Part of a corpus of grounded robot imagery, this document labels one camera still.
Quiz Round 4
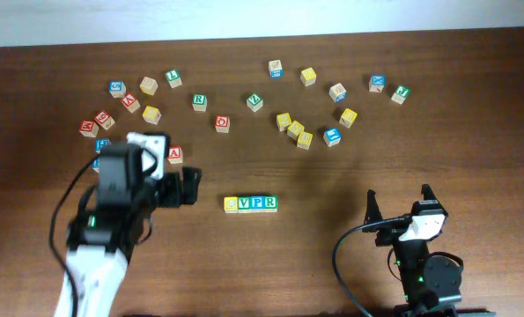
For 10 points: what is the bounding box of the yellow C block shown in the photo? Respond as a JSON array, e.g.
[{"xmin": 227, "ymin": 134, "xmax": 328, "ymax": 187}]
[{"xmin": 224, "ymin": 196, "xmax": 239, "ymax": 213}]

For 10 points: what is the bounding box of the green V block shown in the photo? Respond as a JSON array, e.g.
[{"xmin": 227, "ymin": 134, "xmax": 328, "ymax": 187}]
[{"xmin": 238, "ymin": 196, "xmax": 251, "ymax": 213}]

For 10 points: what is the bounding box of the blue P block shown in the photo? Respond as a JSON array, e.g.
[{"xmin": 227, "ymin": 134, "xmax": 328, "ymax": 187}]
[{"xmin": 250, "ymin": 196, "xmax": 265, "ymax": 212}]

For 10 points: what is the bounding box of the green r block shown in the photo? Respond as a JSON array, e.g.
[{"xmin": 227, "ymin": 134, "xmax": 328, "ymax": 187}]
[
  {"xmin": 192, "ymin": 94, "xmax": 208, "ymax": 112},
  {"xmin": 264, "ymin": 195, "xmax": 278, "ymax": 212}
]

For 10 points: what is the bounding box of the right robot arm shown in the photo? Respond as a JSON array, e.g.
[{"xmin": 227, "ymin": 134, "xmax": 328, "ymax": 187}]
[{"xmin": 364, "ymin": 184, "xmax": 464, "ymax": 316}]

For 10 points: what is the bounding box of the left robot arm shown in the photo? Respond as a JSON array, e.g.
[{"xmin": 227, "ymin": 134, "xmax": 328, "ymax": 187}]
[{"xmin": 55, "ymin": 132, "xmax": 202, "ymax": 316}]

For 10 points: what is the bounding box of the red A block centre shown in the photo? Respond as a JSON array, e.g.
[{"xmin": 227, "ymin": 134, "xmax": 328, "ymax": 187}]
[{"xmin": 167, "ymin": 146, "xmax": 183, "ymax": 165}]

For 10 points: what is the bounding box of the red a block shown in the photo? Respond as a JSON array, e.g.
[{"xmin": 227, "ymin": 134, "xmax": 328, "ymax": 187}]
[
  {"xmin": 121, "ymin": 93, "xmax": 140, "ymax": 113},
  {"xmin": 167, "ymin": 146, "xmax": 183, "ymax": 165}
]

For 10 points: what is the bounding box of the yellow block upper left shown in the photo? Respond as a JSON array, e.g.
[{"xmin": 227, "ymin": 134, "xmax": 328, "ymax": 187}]
[{"xmin": 142, "ymin": 106, "xmax": 161, "ymax": 125}]

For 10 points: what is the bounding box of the blue H block lower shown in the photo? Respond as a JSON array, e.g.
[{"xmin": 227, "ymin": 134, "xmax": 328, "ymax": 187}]
[{"xmin": 92, "ymin": 158, "xmax": 100, "ymax": 173}]

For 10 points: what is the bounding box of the blue h block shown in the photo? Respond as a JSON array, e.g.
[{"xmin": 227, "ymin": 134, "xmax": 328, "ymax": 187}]
[
  {"xmin": 92, "ymin": 158, "xmax": 100, "ymax": 173},
  {"xmin": 95, "ymin": 138, "xmax": 110, "ymax": 153}
]

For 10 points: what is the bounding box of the red O block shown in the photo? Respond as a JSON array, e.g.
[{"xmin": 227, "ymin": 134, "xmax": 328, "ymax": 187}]
[{"xmin": 215, "ymin": 115, "xmax": 230, "ymax": 133}]

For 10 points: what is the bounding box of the blue H block upper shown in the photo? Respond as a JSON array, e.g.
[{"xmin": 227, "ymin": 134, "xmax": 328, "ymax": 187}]
[{"xmin": 95, "ymin": 138, "xmax": 110, "ymax": 153}]

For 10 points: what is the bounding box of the blue I block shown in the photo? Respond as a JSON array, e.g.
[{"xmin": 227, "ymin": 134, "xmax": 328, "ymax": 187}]
[{"xmin": 323, "ymin": 128, "xmax": 342, "ymax": 147}]

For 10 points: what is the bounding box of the yellow block right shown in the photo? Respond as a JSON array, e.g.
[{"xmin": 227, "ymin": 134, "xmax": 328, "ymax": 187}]
[{"xmin": 339, "ymin": 108, "xmax": 358, "ymax": 128}]

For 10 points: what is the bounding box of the red A block far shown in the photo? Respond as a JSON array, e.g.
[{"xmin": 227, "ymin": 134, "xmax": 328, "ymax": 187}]
[{"xmin": 121, "ymin": 93, "xmax": 140, "ymax": 113}]

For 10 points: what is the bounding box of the yellow G block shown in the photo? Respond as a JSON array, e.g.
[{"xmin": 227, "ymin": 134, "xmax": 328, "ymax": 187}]
[{"xmin": 297, "ymin": 131, "xmax": 313, "ymax": 150}]

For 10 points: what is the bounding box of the red 9 block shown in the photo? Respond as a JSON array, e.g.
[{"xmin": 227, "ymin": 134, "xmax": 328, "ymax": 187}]
[{"xmin": 94, "ymin": 110, "xmax": 115, "ymax": 130}]

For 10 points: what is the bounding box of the green J block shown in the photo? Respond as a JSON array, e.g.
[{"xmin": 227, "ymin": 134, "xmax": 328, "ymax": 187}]
[{"xmin": 391, "ymin": 85, "xmax": 411, "ymax": 105}]

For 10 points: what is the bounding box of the red M block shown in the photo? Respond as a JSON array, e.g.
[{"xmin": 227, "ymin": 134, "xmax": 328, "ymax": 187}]
[{"xmin": 79, "ymin": 121, "xmax": 99, "ymax": 138}]

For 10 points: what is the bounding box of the plain wooden block left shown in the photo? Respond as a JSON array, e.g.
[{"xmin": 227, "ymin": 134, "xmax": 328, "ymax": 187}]
[{"xmin": 139, "ymin": 77, "xmax": 159, "ymax": 96}]

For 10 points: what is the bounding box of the yellow cluster block middle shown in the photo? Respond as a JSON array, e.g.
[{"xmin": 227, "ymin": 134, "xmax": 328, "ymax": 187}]
[{"xmin": 287, "ymin": 121, "xmax": 305, "ymax": 140}]

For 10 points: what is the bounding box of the yellow cluster block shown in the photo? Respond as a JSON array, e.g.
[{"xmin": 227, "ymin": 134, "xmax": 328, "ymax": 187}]
[
  {"xmin": 287, "ymin": 121, "xmax": 305, "ymax": 140},
  {"xmin": 276, "ymin": 113, "xmax": 292, "ymax": 132}
]

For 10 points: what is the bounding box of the green L block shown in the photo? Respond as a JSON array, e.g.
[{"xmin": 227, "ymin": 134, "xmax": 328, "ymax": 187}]
[{"xmin": 166, "ymin": 70, "xmax": 182, "ymax": 88}]

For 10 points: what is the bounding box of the blue S block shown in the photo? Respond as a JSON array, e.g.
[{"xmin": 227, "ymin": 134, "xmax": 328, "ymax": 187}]
[{"xmin": 109, "ymin": 80, "xmax": 127, "ymax": 99}]

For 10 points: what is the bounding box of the blue X block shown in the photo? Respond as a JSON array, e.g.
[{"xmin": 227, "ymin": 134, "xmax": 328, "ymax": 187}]
[{"xmin": 368, "ymin": 74, "xmax": 386, "ymax": 92}]

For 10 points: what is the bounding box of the green Z block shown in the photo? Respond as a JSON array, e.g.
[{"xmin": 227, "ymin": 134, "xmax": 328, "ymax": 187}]
[{"xmin": 247, "ymin": 93, "xmax": 263, "ymax": 113}]

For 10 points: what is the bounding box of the blue D sided block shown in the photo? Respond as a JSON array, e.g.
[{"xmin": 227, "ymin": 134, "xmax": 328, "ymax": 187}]
[{"xmin": 328, "ymin": 83, "xmax": 347, "ymax": 102}]

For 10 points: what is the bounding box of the yellow cluster block left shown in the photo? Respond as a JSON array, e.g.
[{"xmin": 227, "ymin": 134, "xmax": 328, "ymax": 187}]
[{"xmin": 276, "ymin": 113, "xmax": 292, "ymax": 132}]

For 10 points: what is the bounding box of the yellow block top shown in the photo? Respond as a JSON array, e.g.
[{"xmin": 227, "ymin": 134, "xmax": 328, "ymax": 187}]
[{"xmin": 300, "ymin": 67, "xmax": 317, "ymax": 86}]

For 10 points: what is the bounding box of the blue sided block top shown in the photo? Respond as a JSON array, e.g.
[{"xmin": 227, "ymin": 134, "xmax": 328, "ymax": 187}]
[{"xmin": 269, "ymin": 60, "xmax": 283, "ymax": 78}]

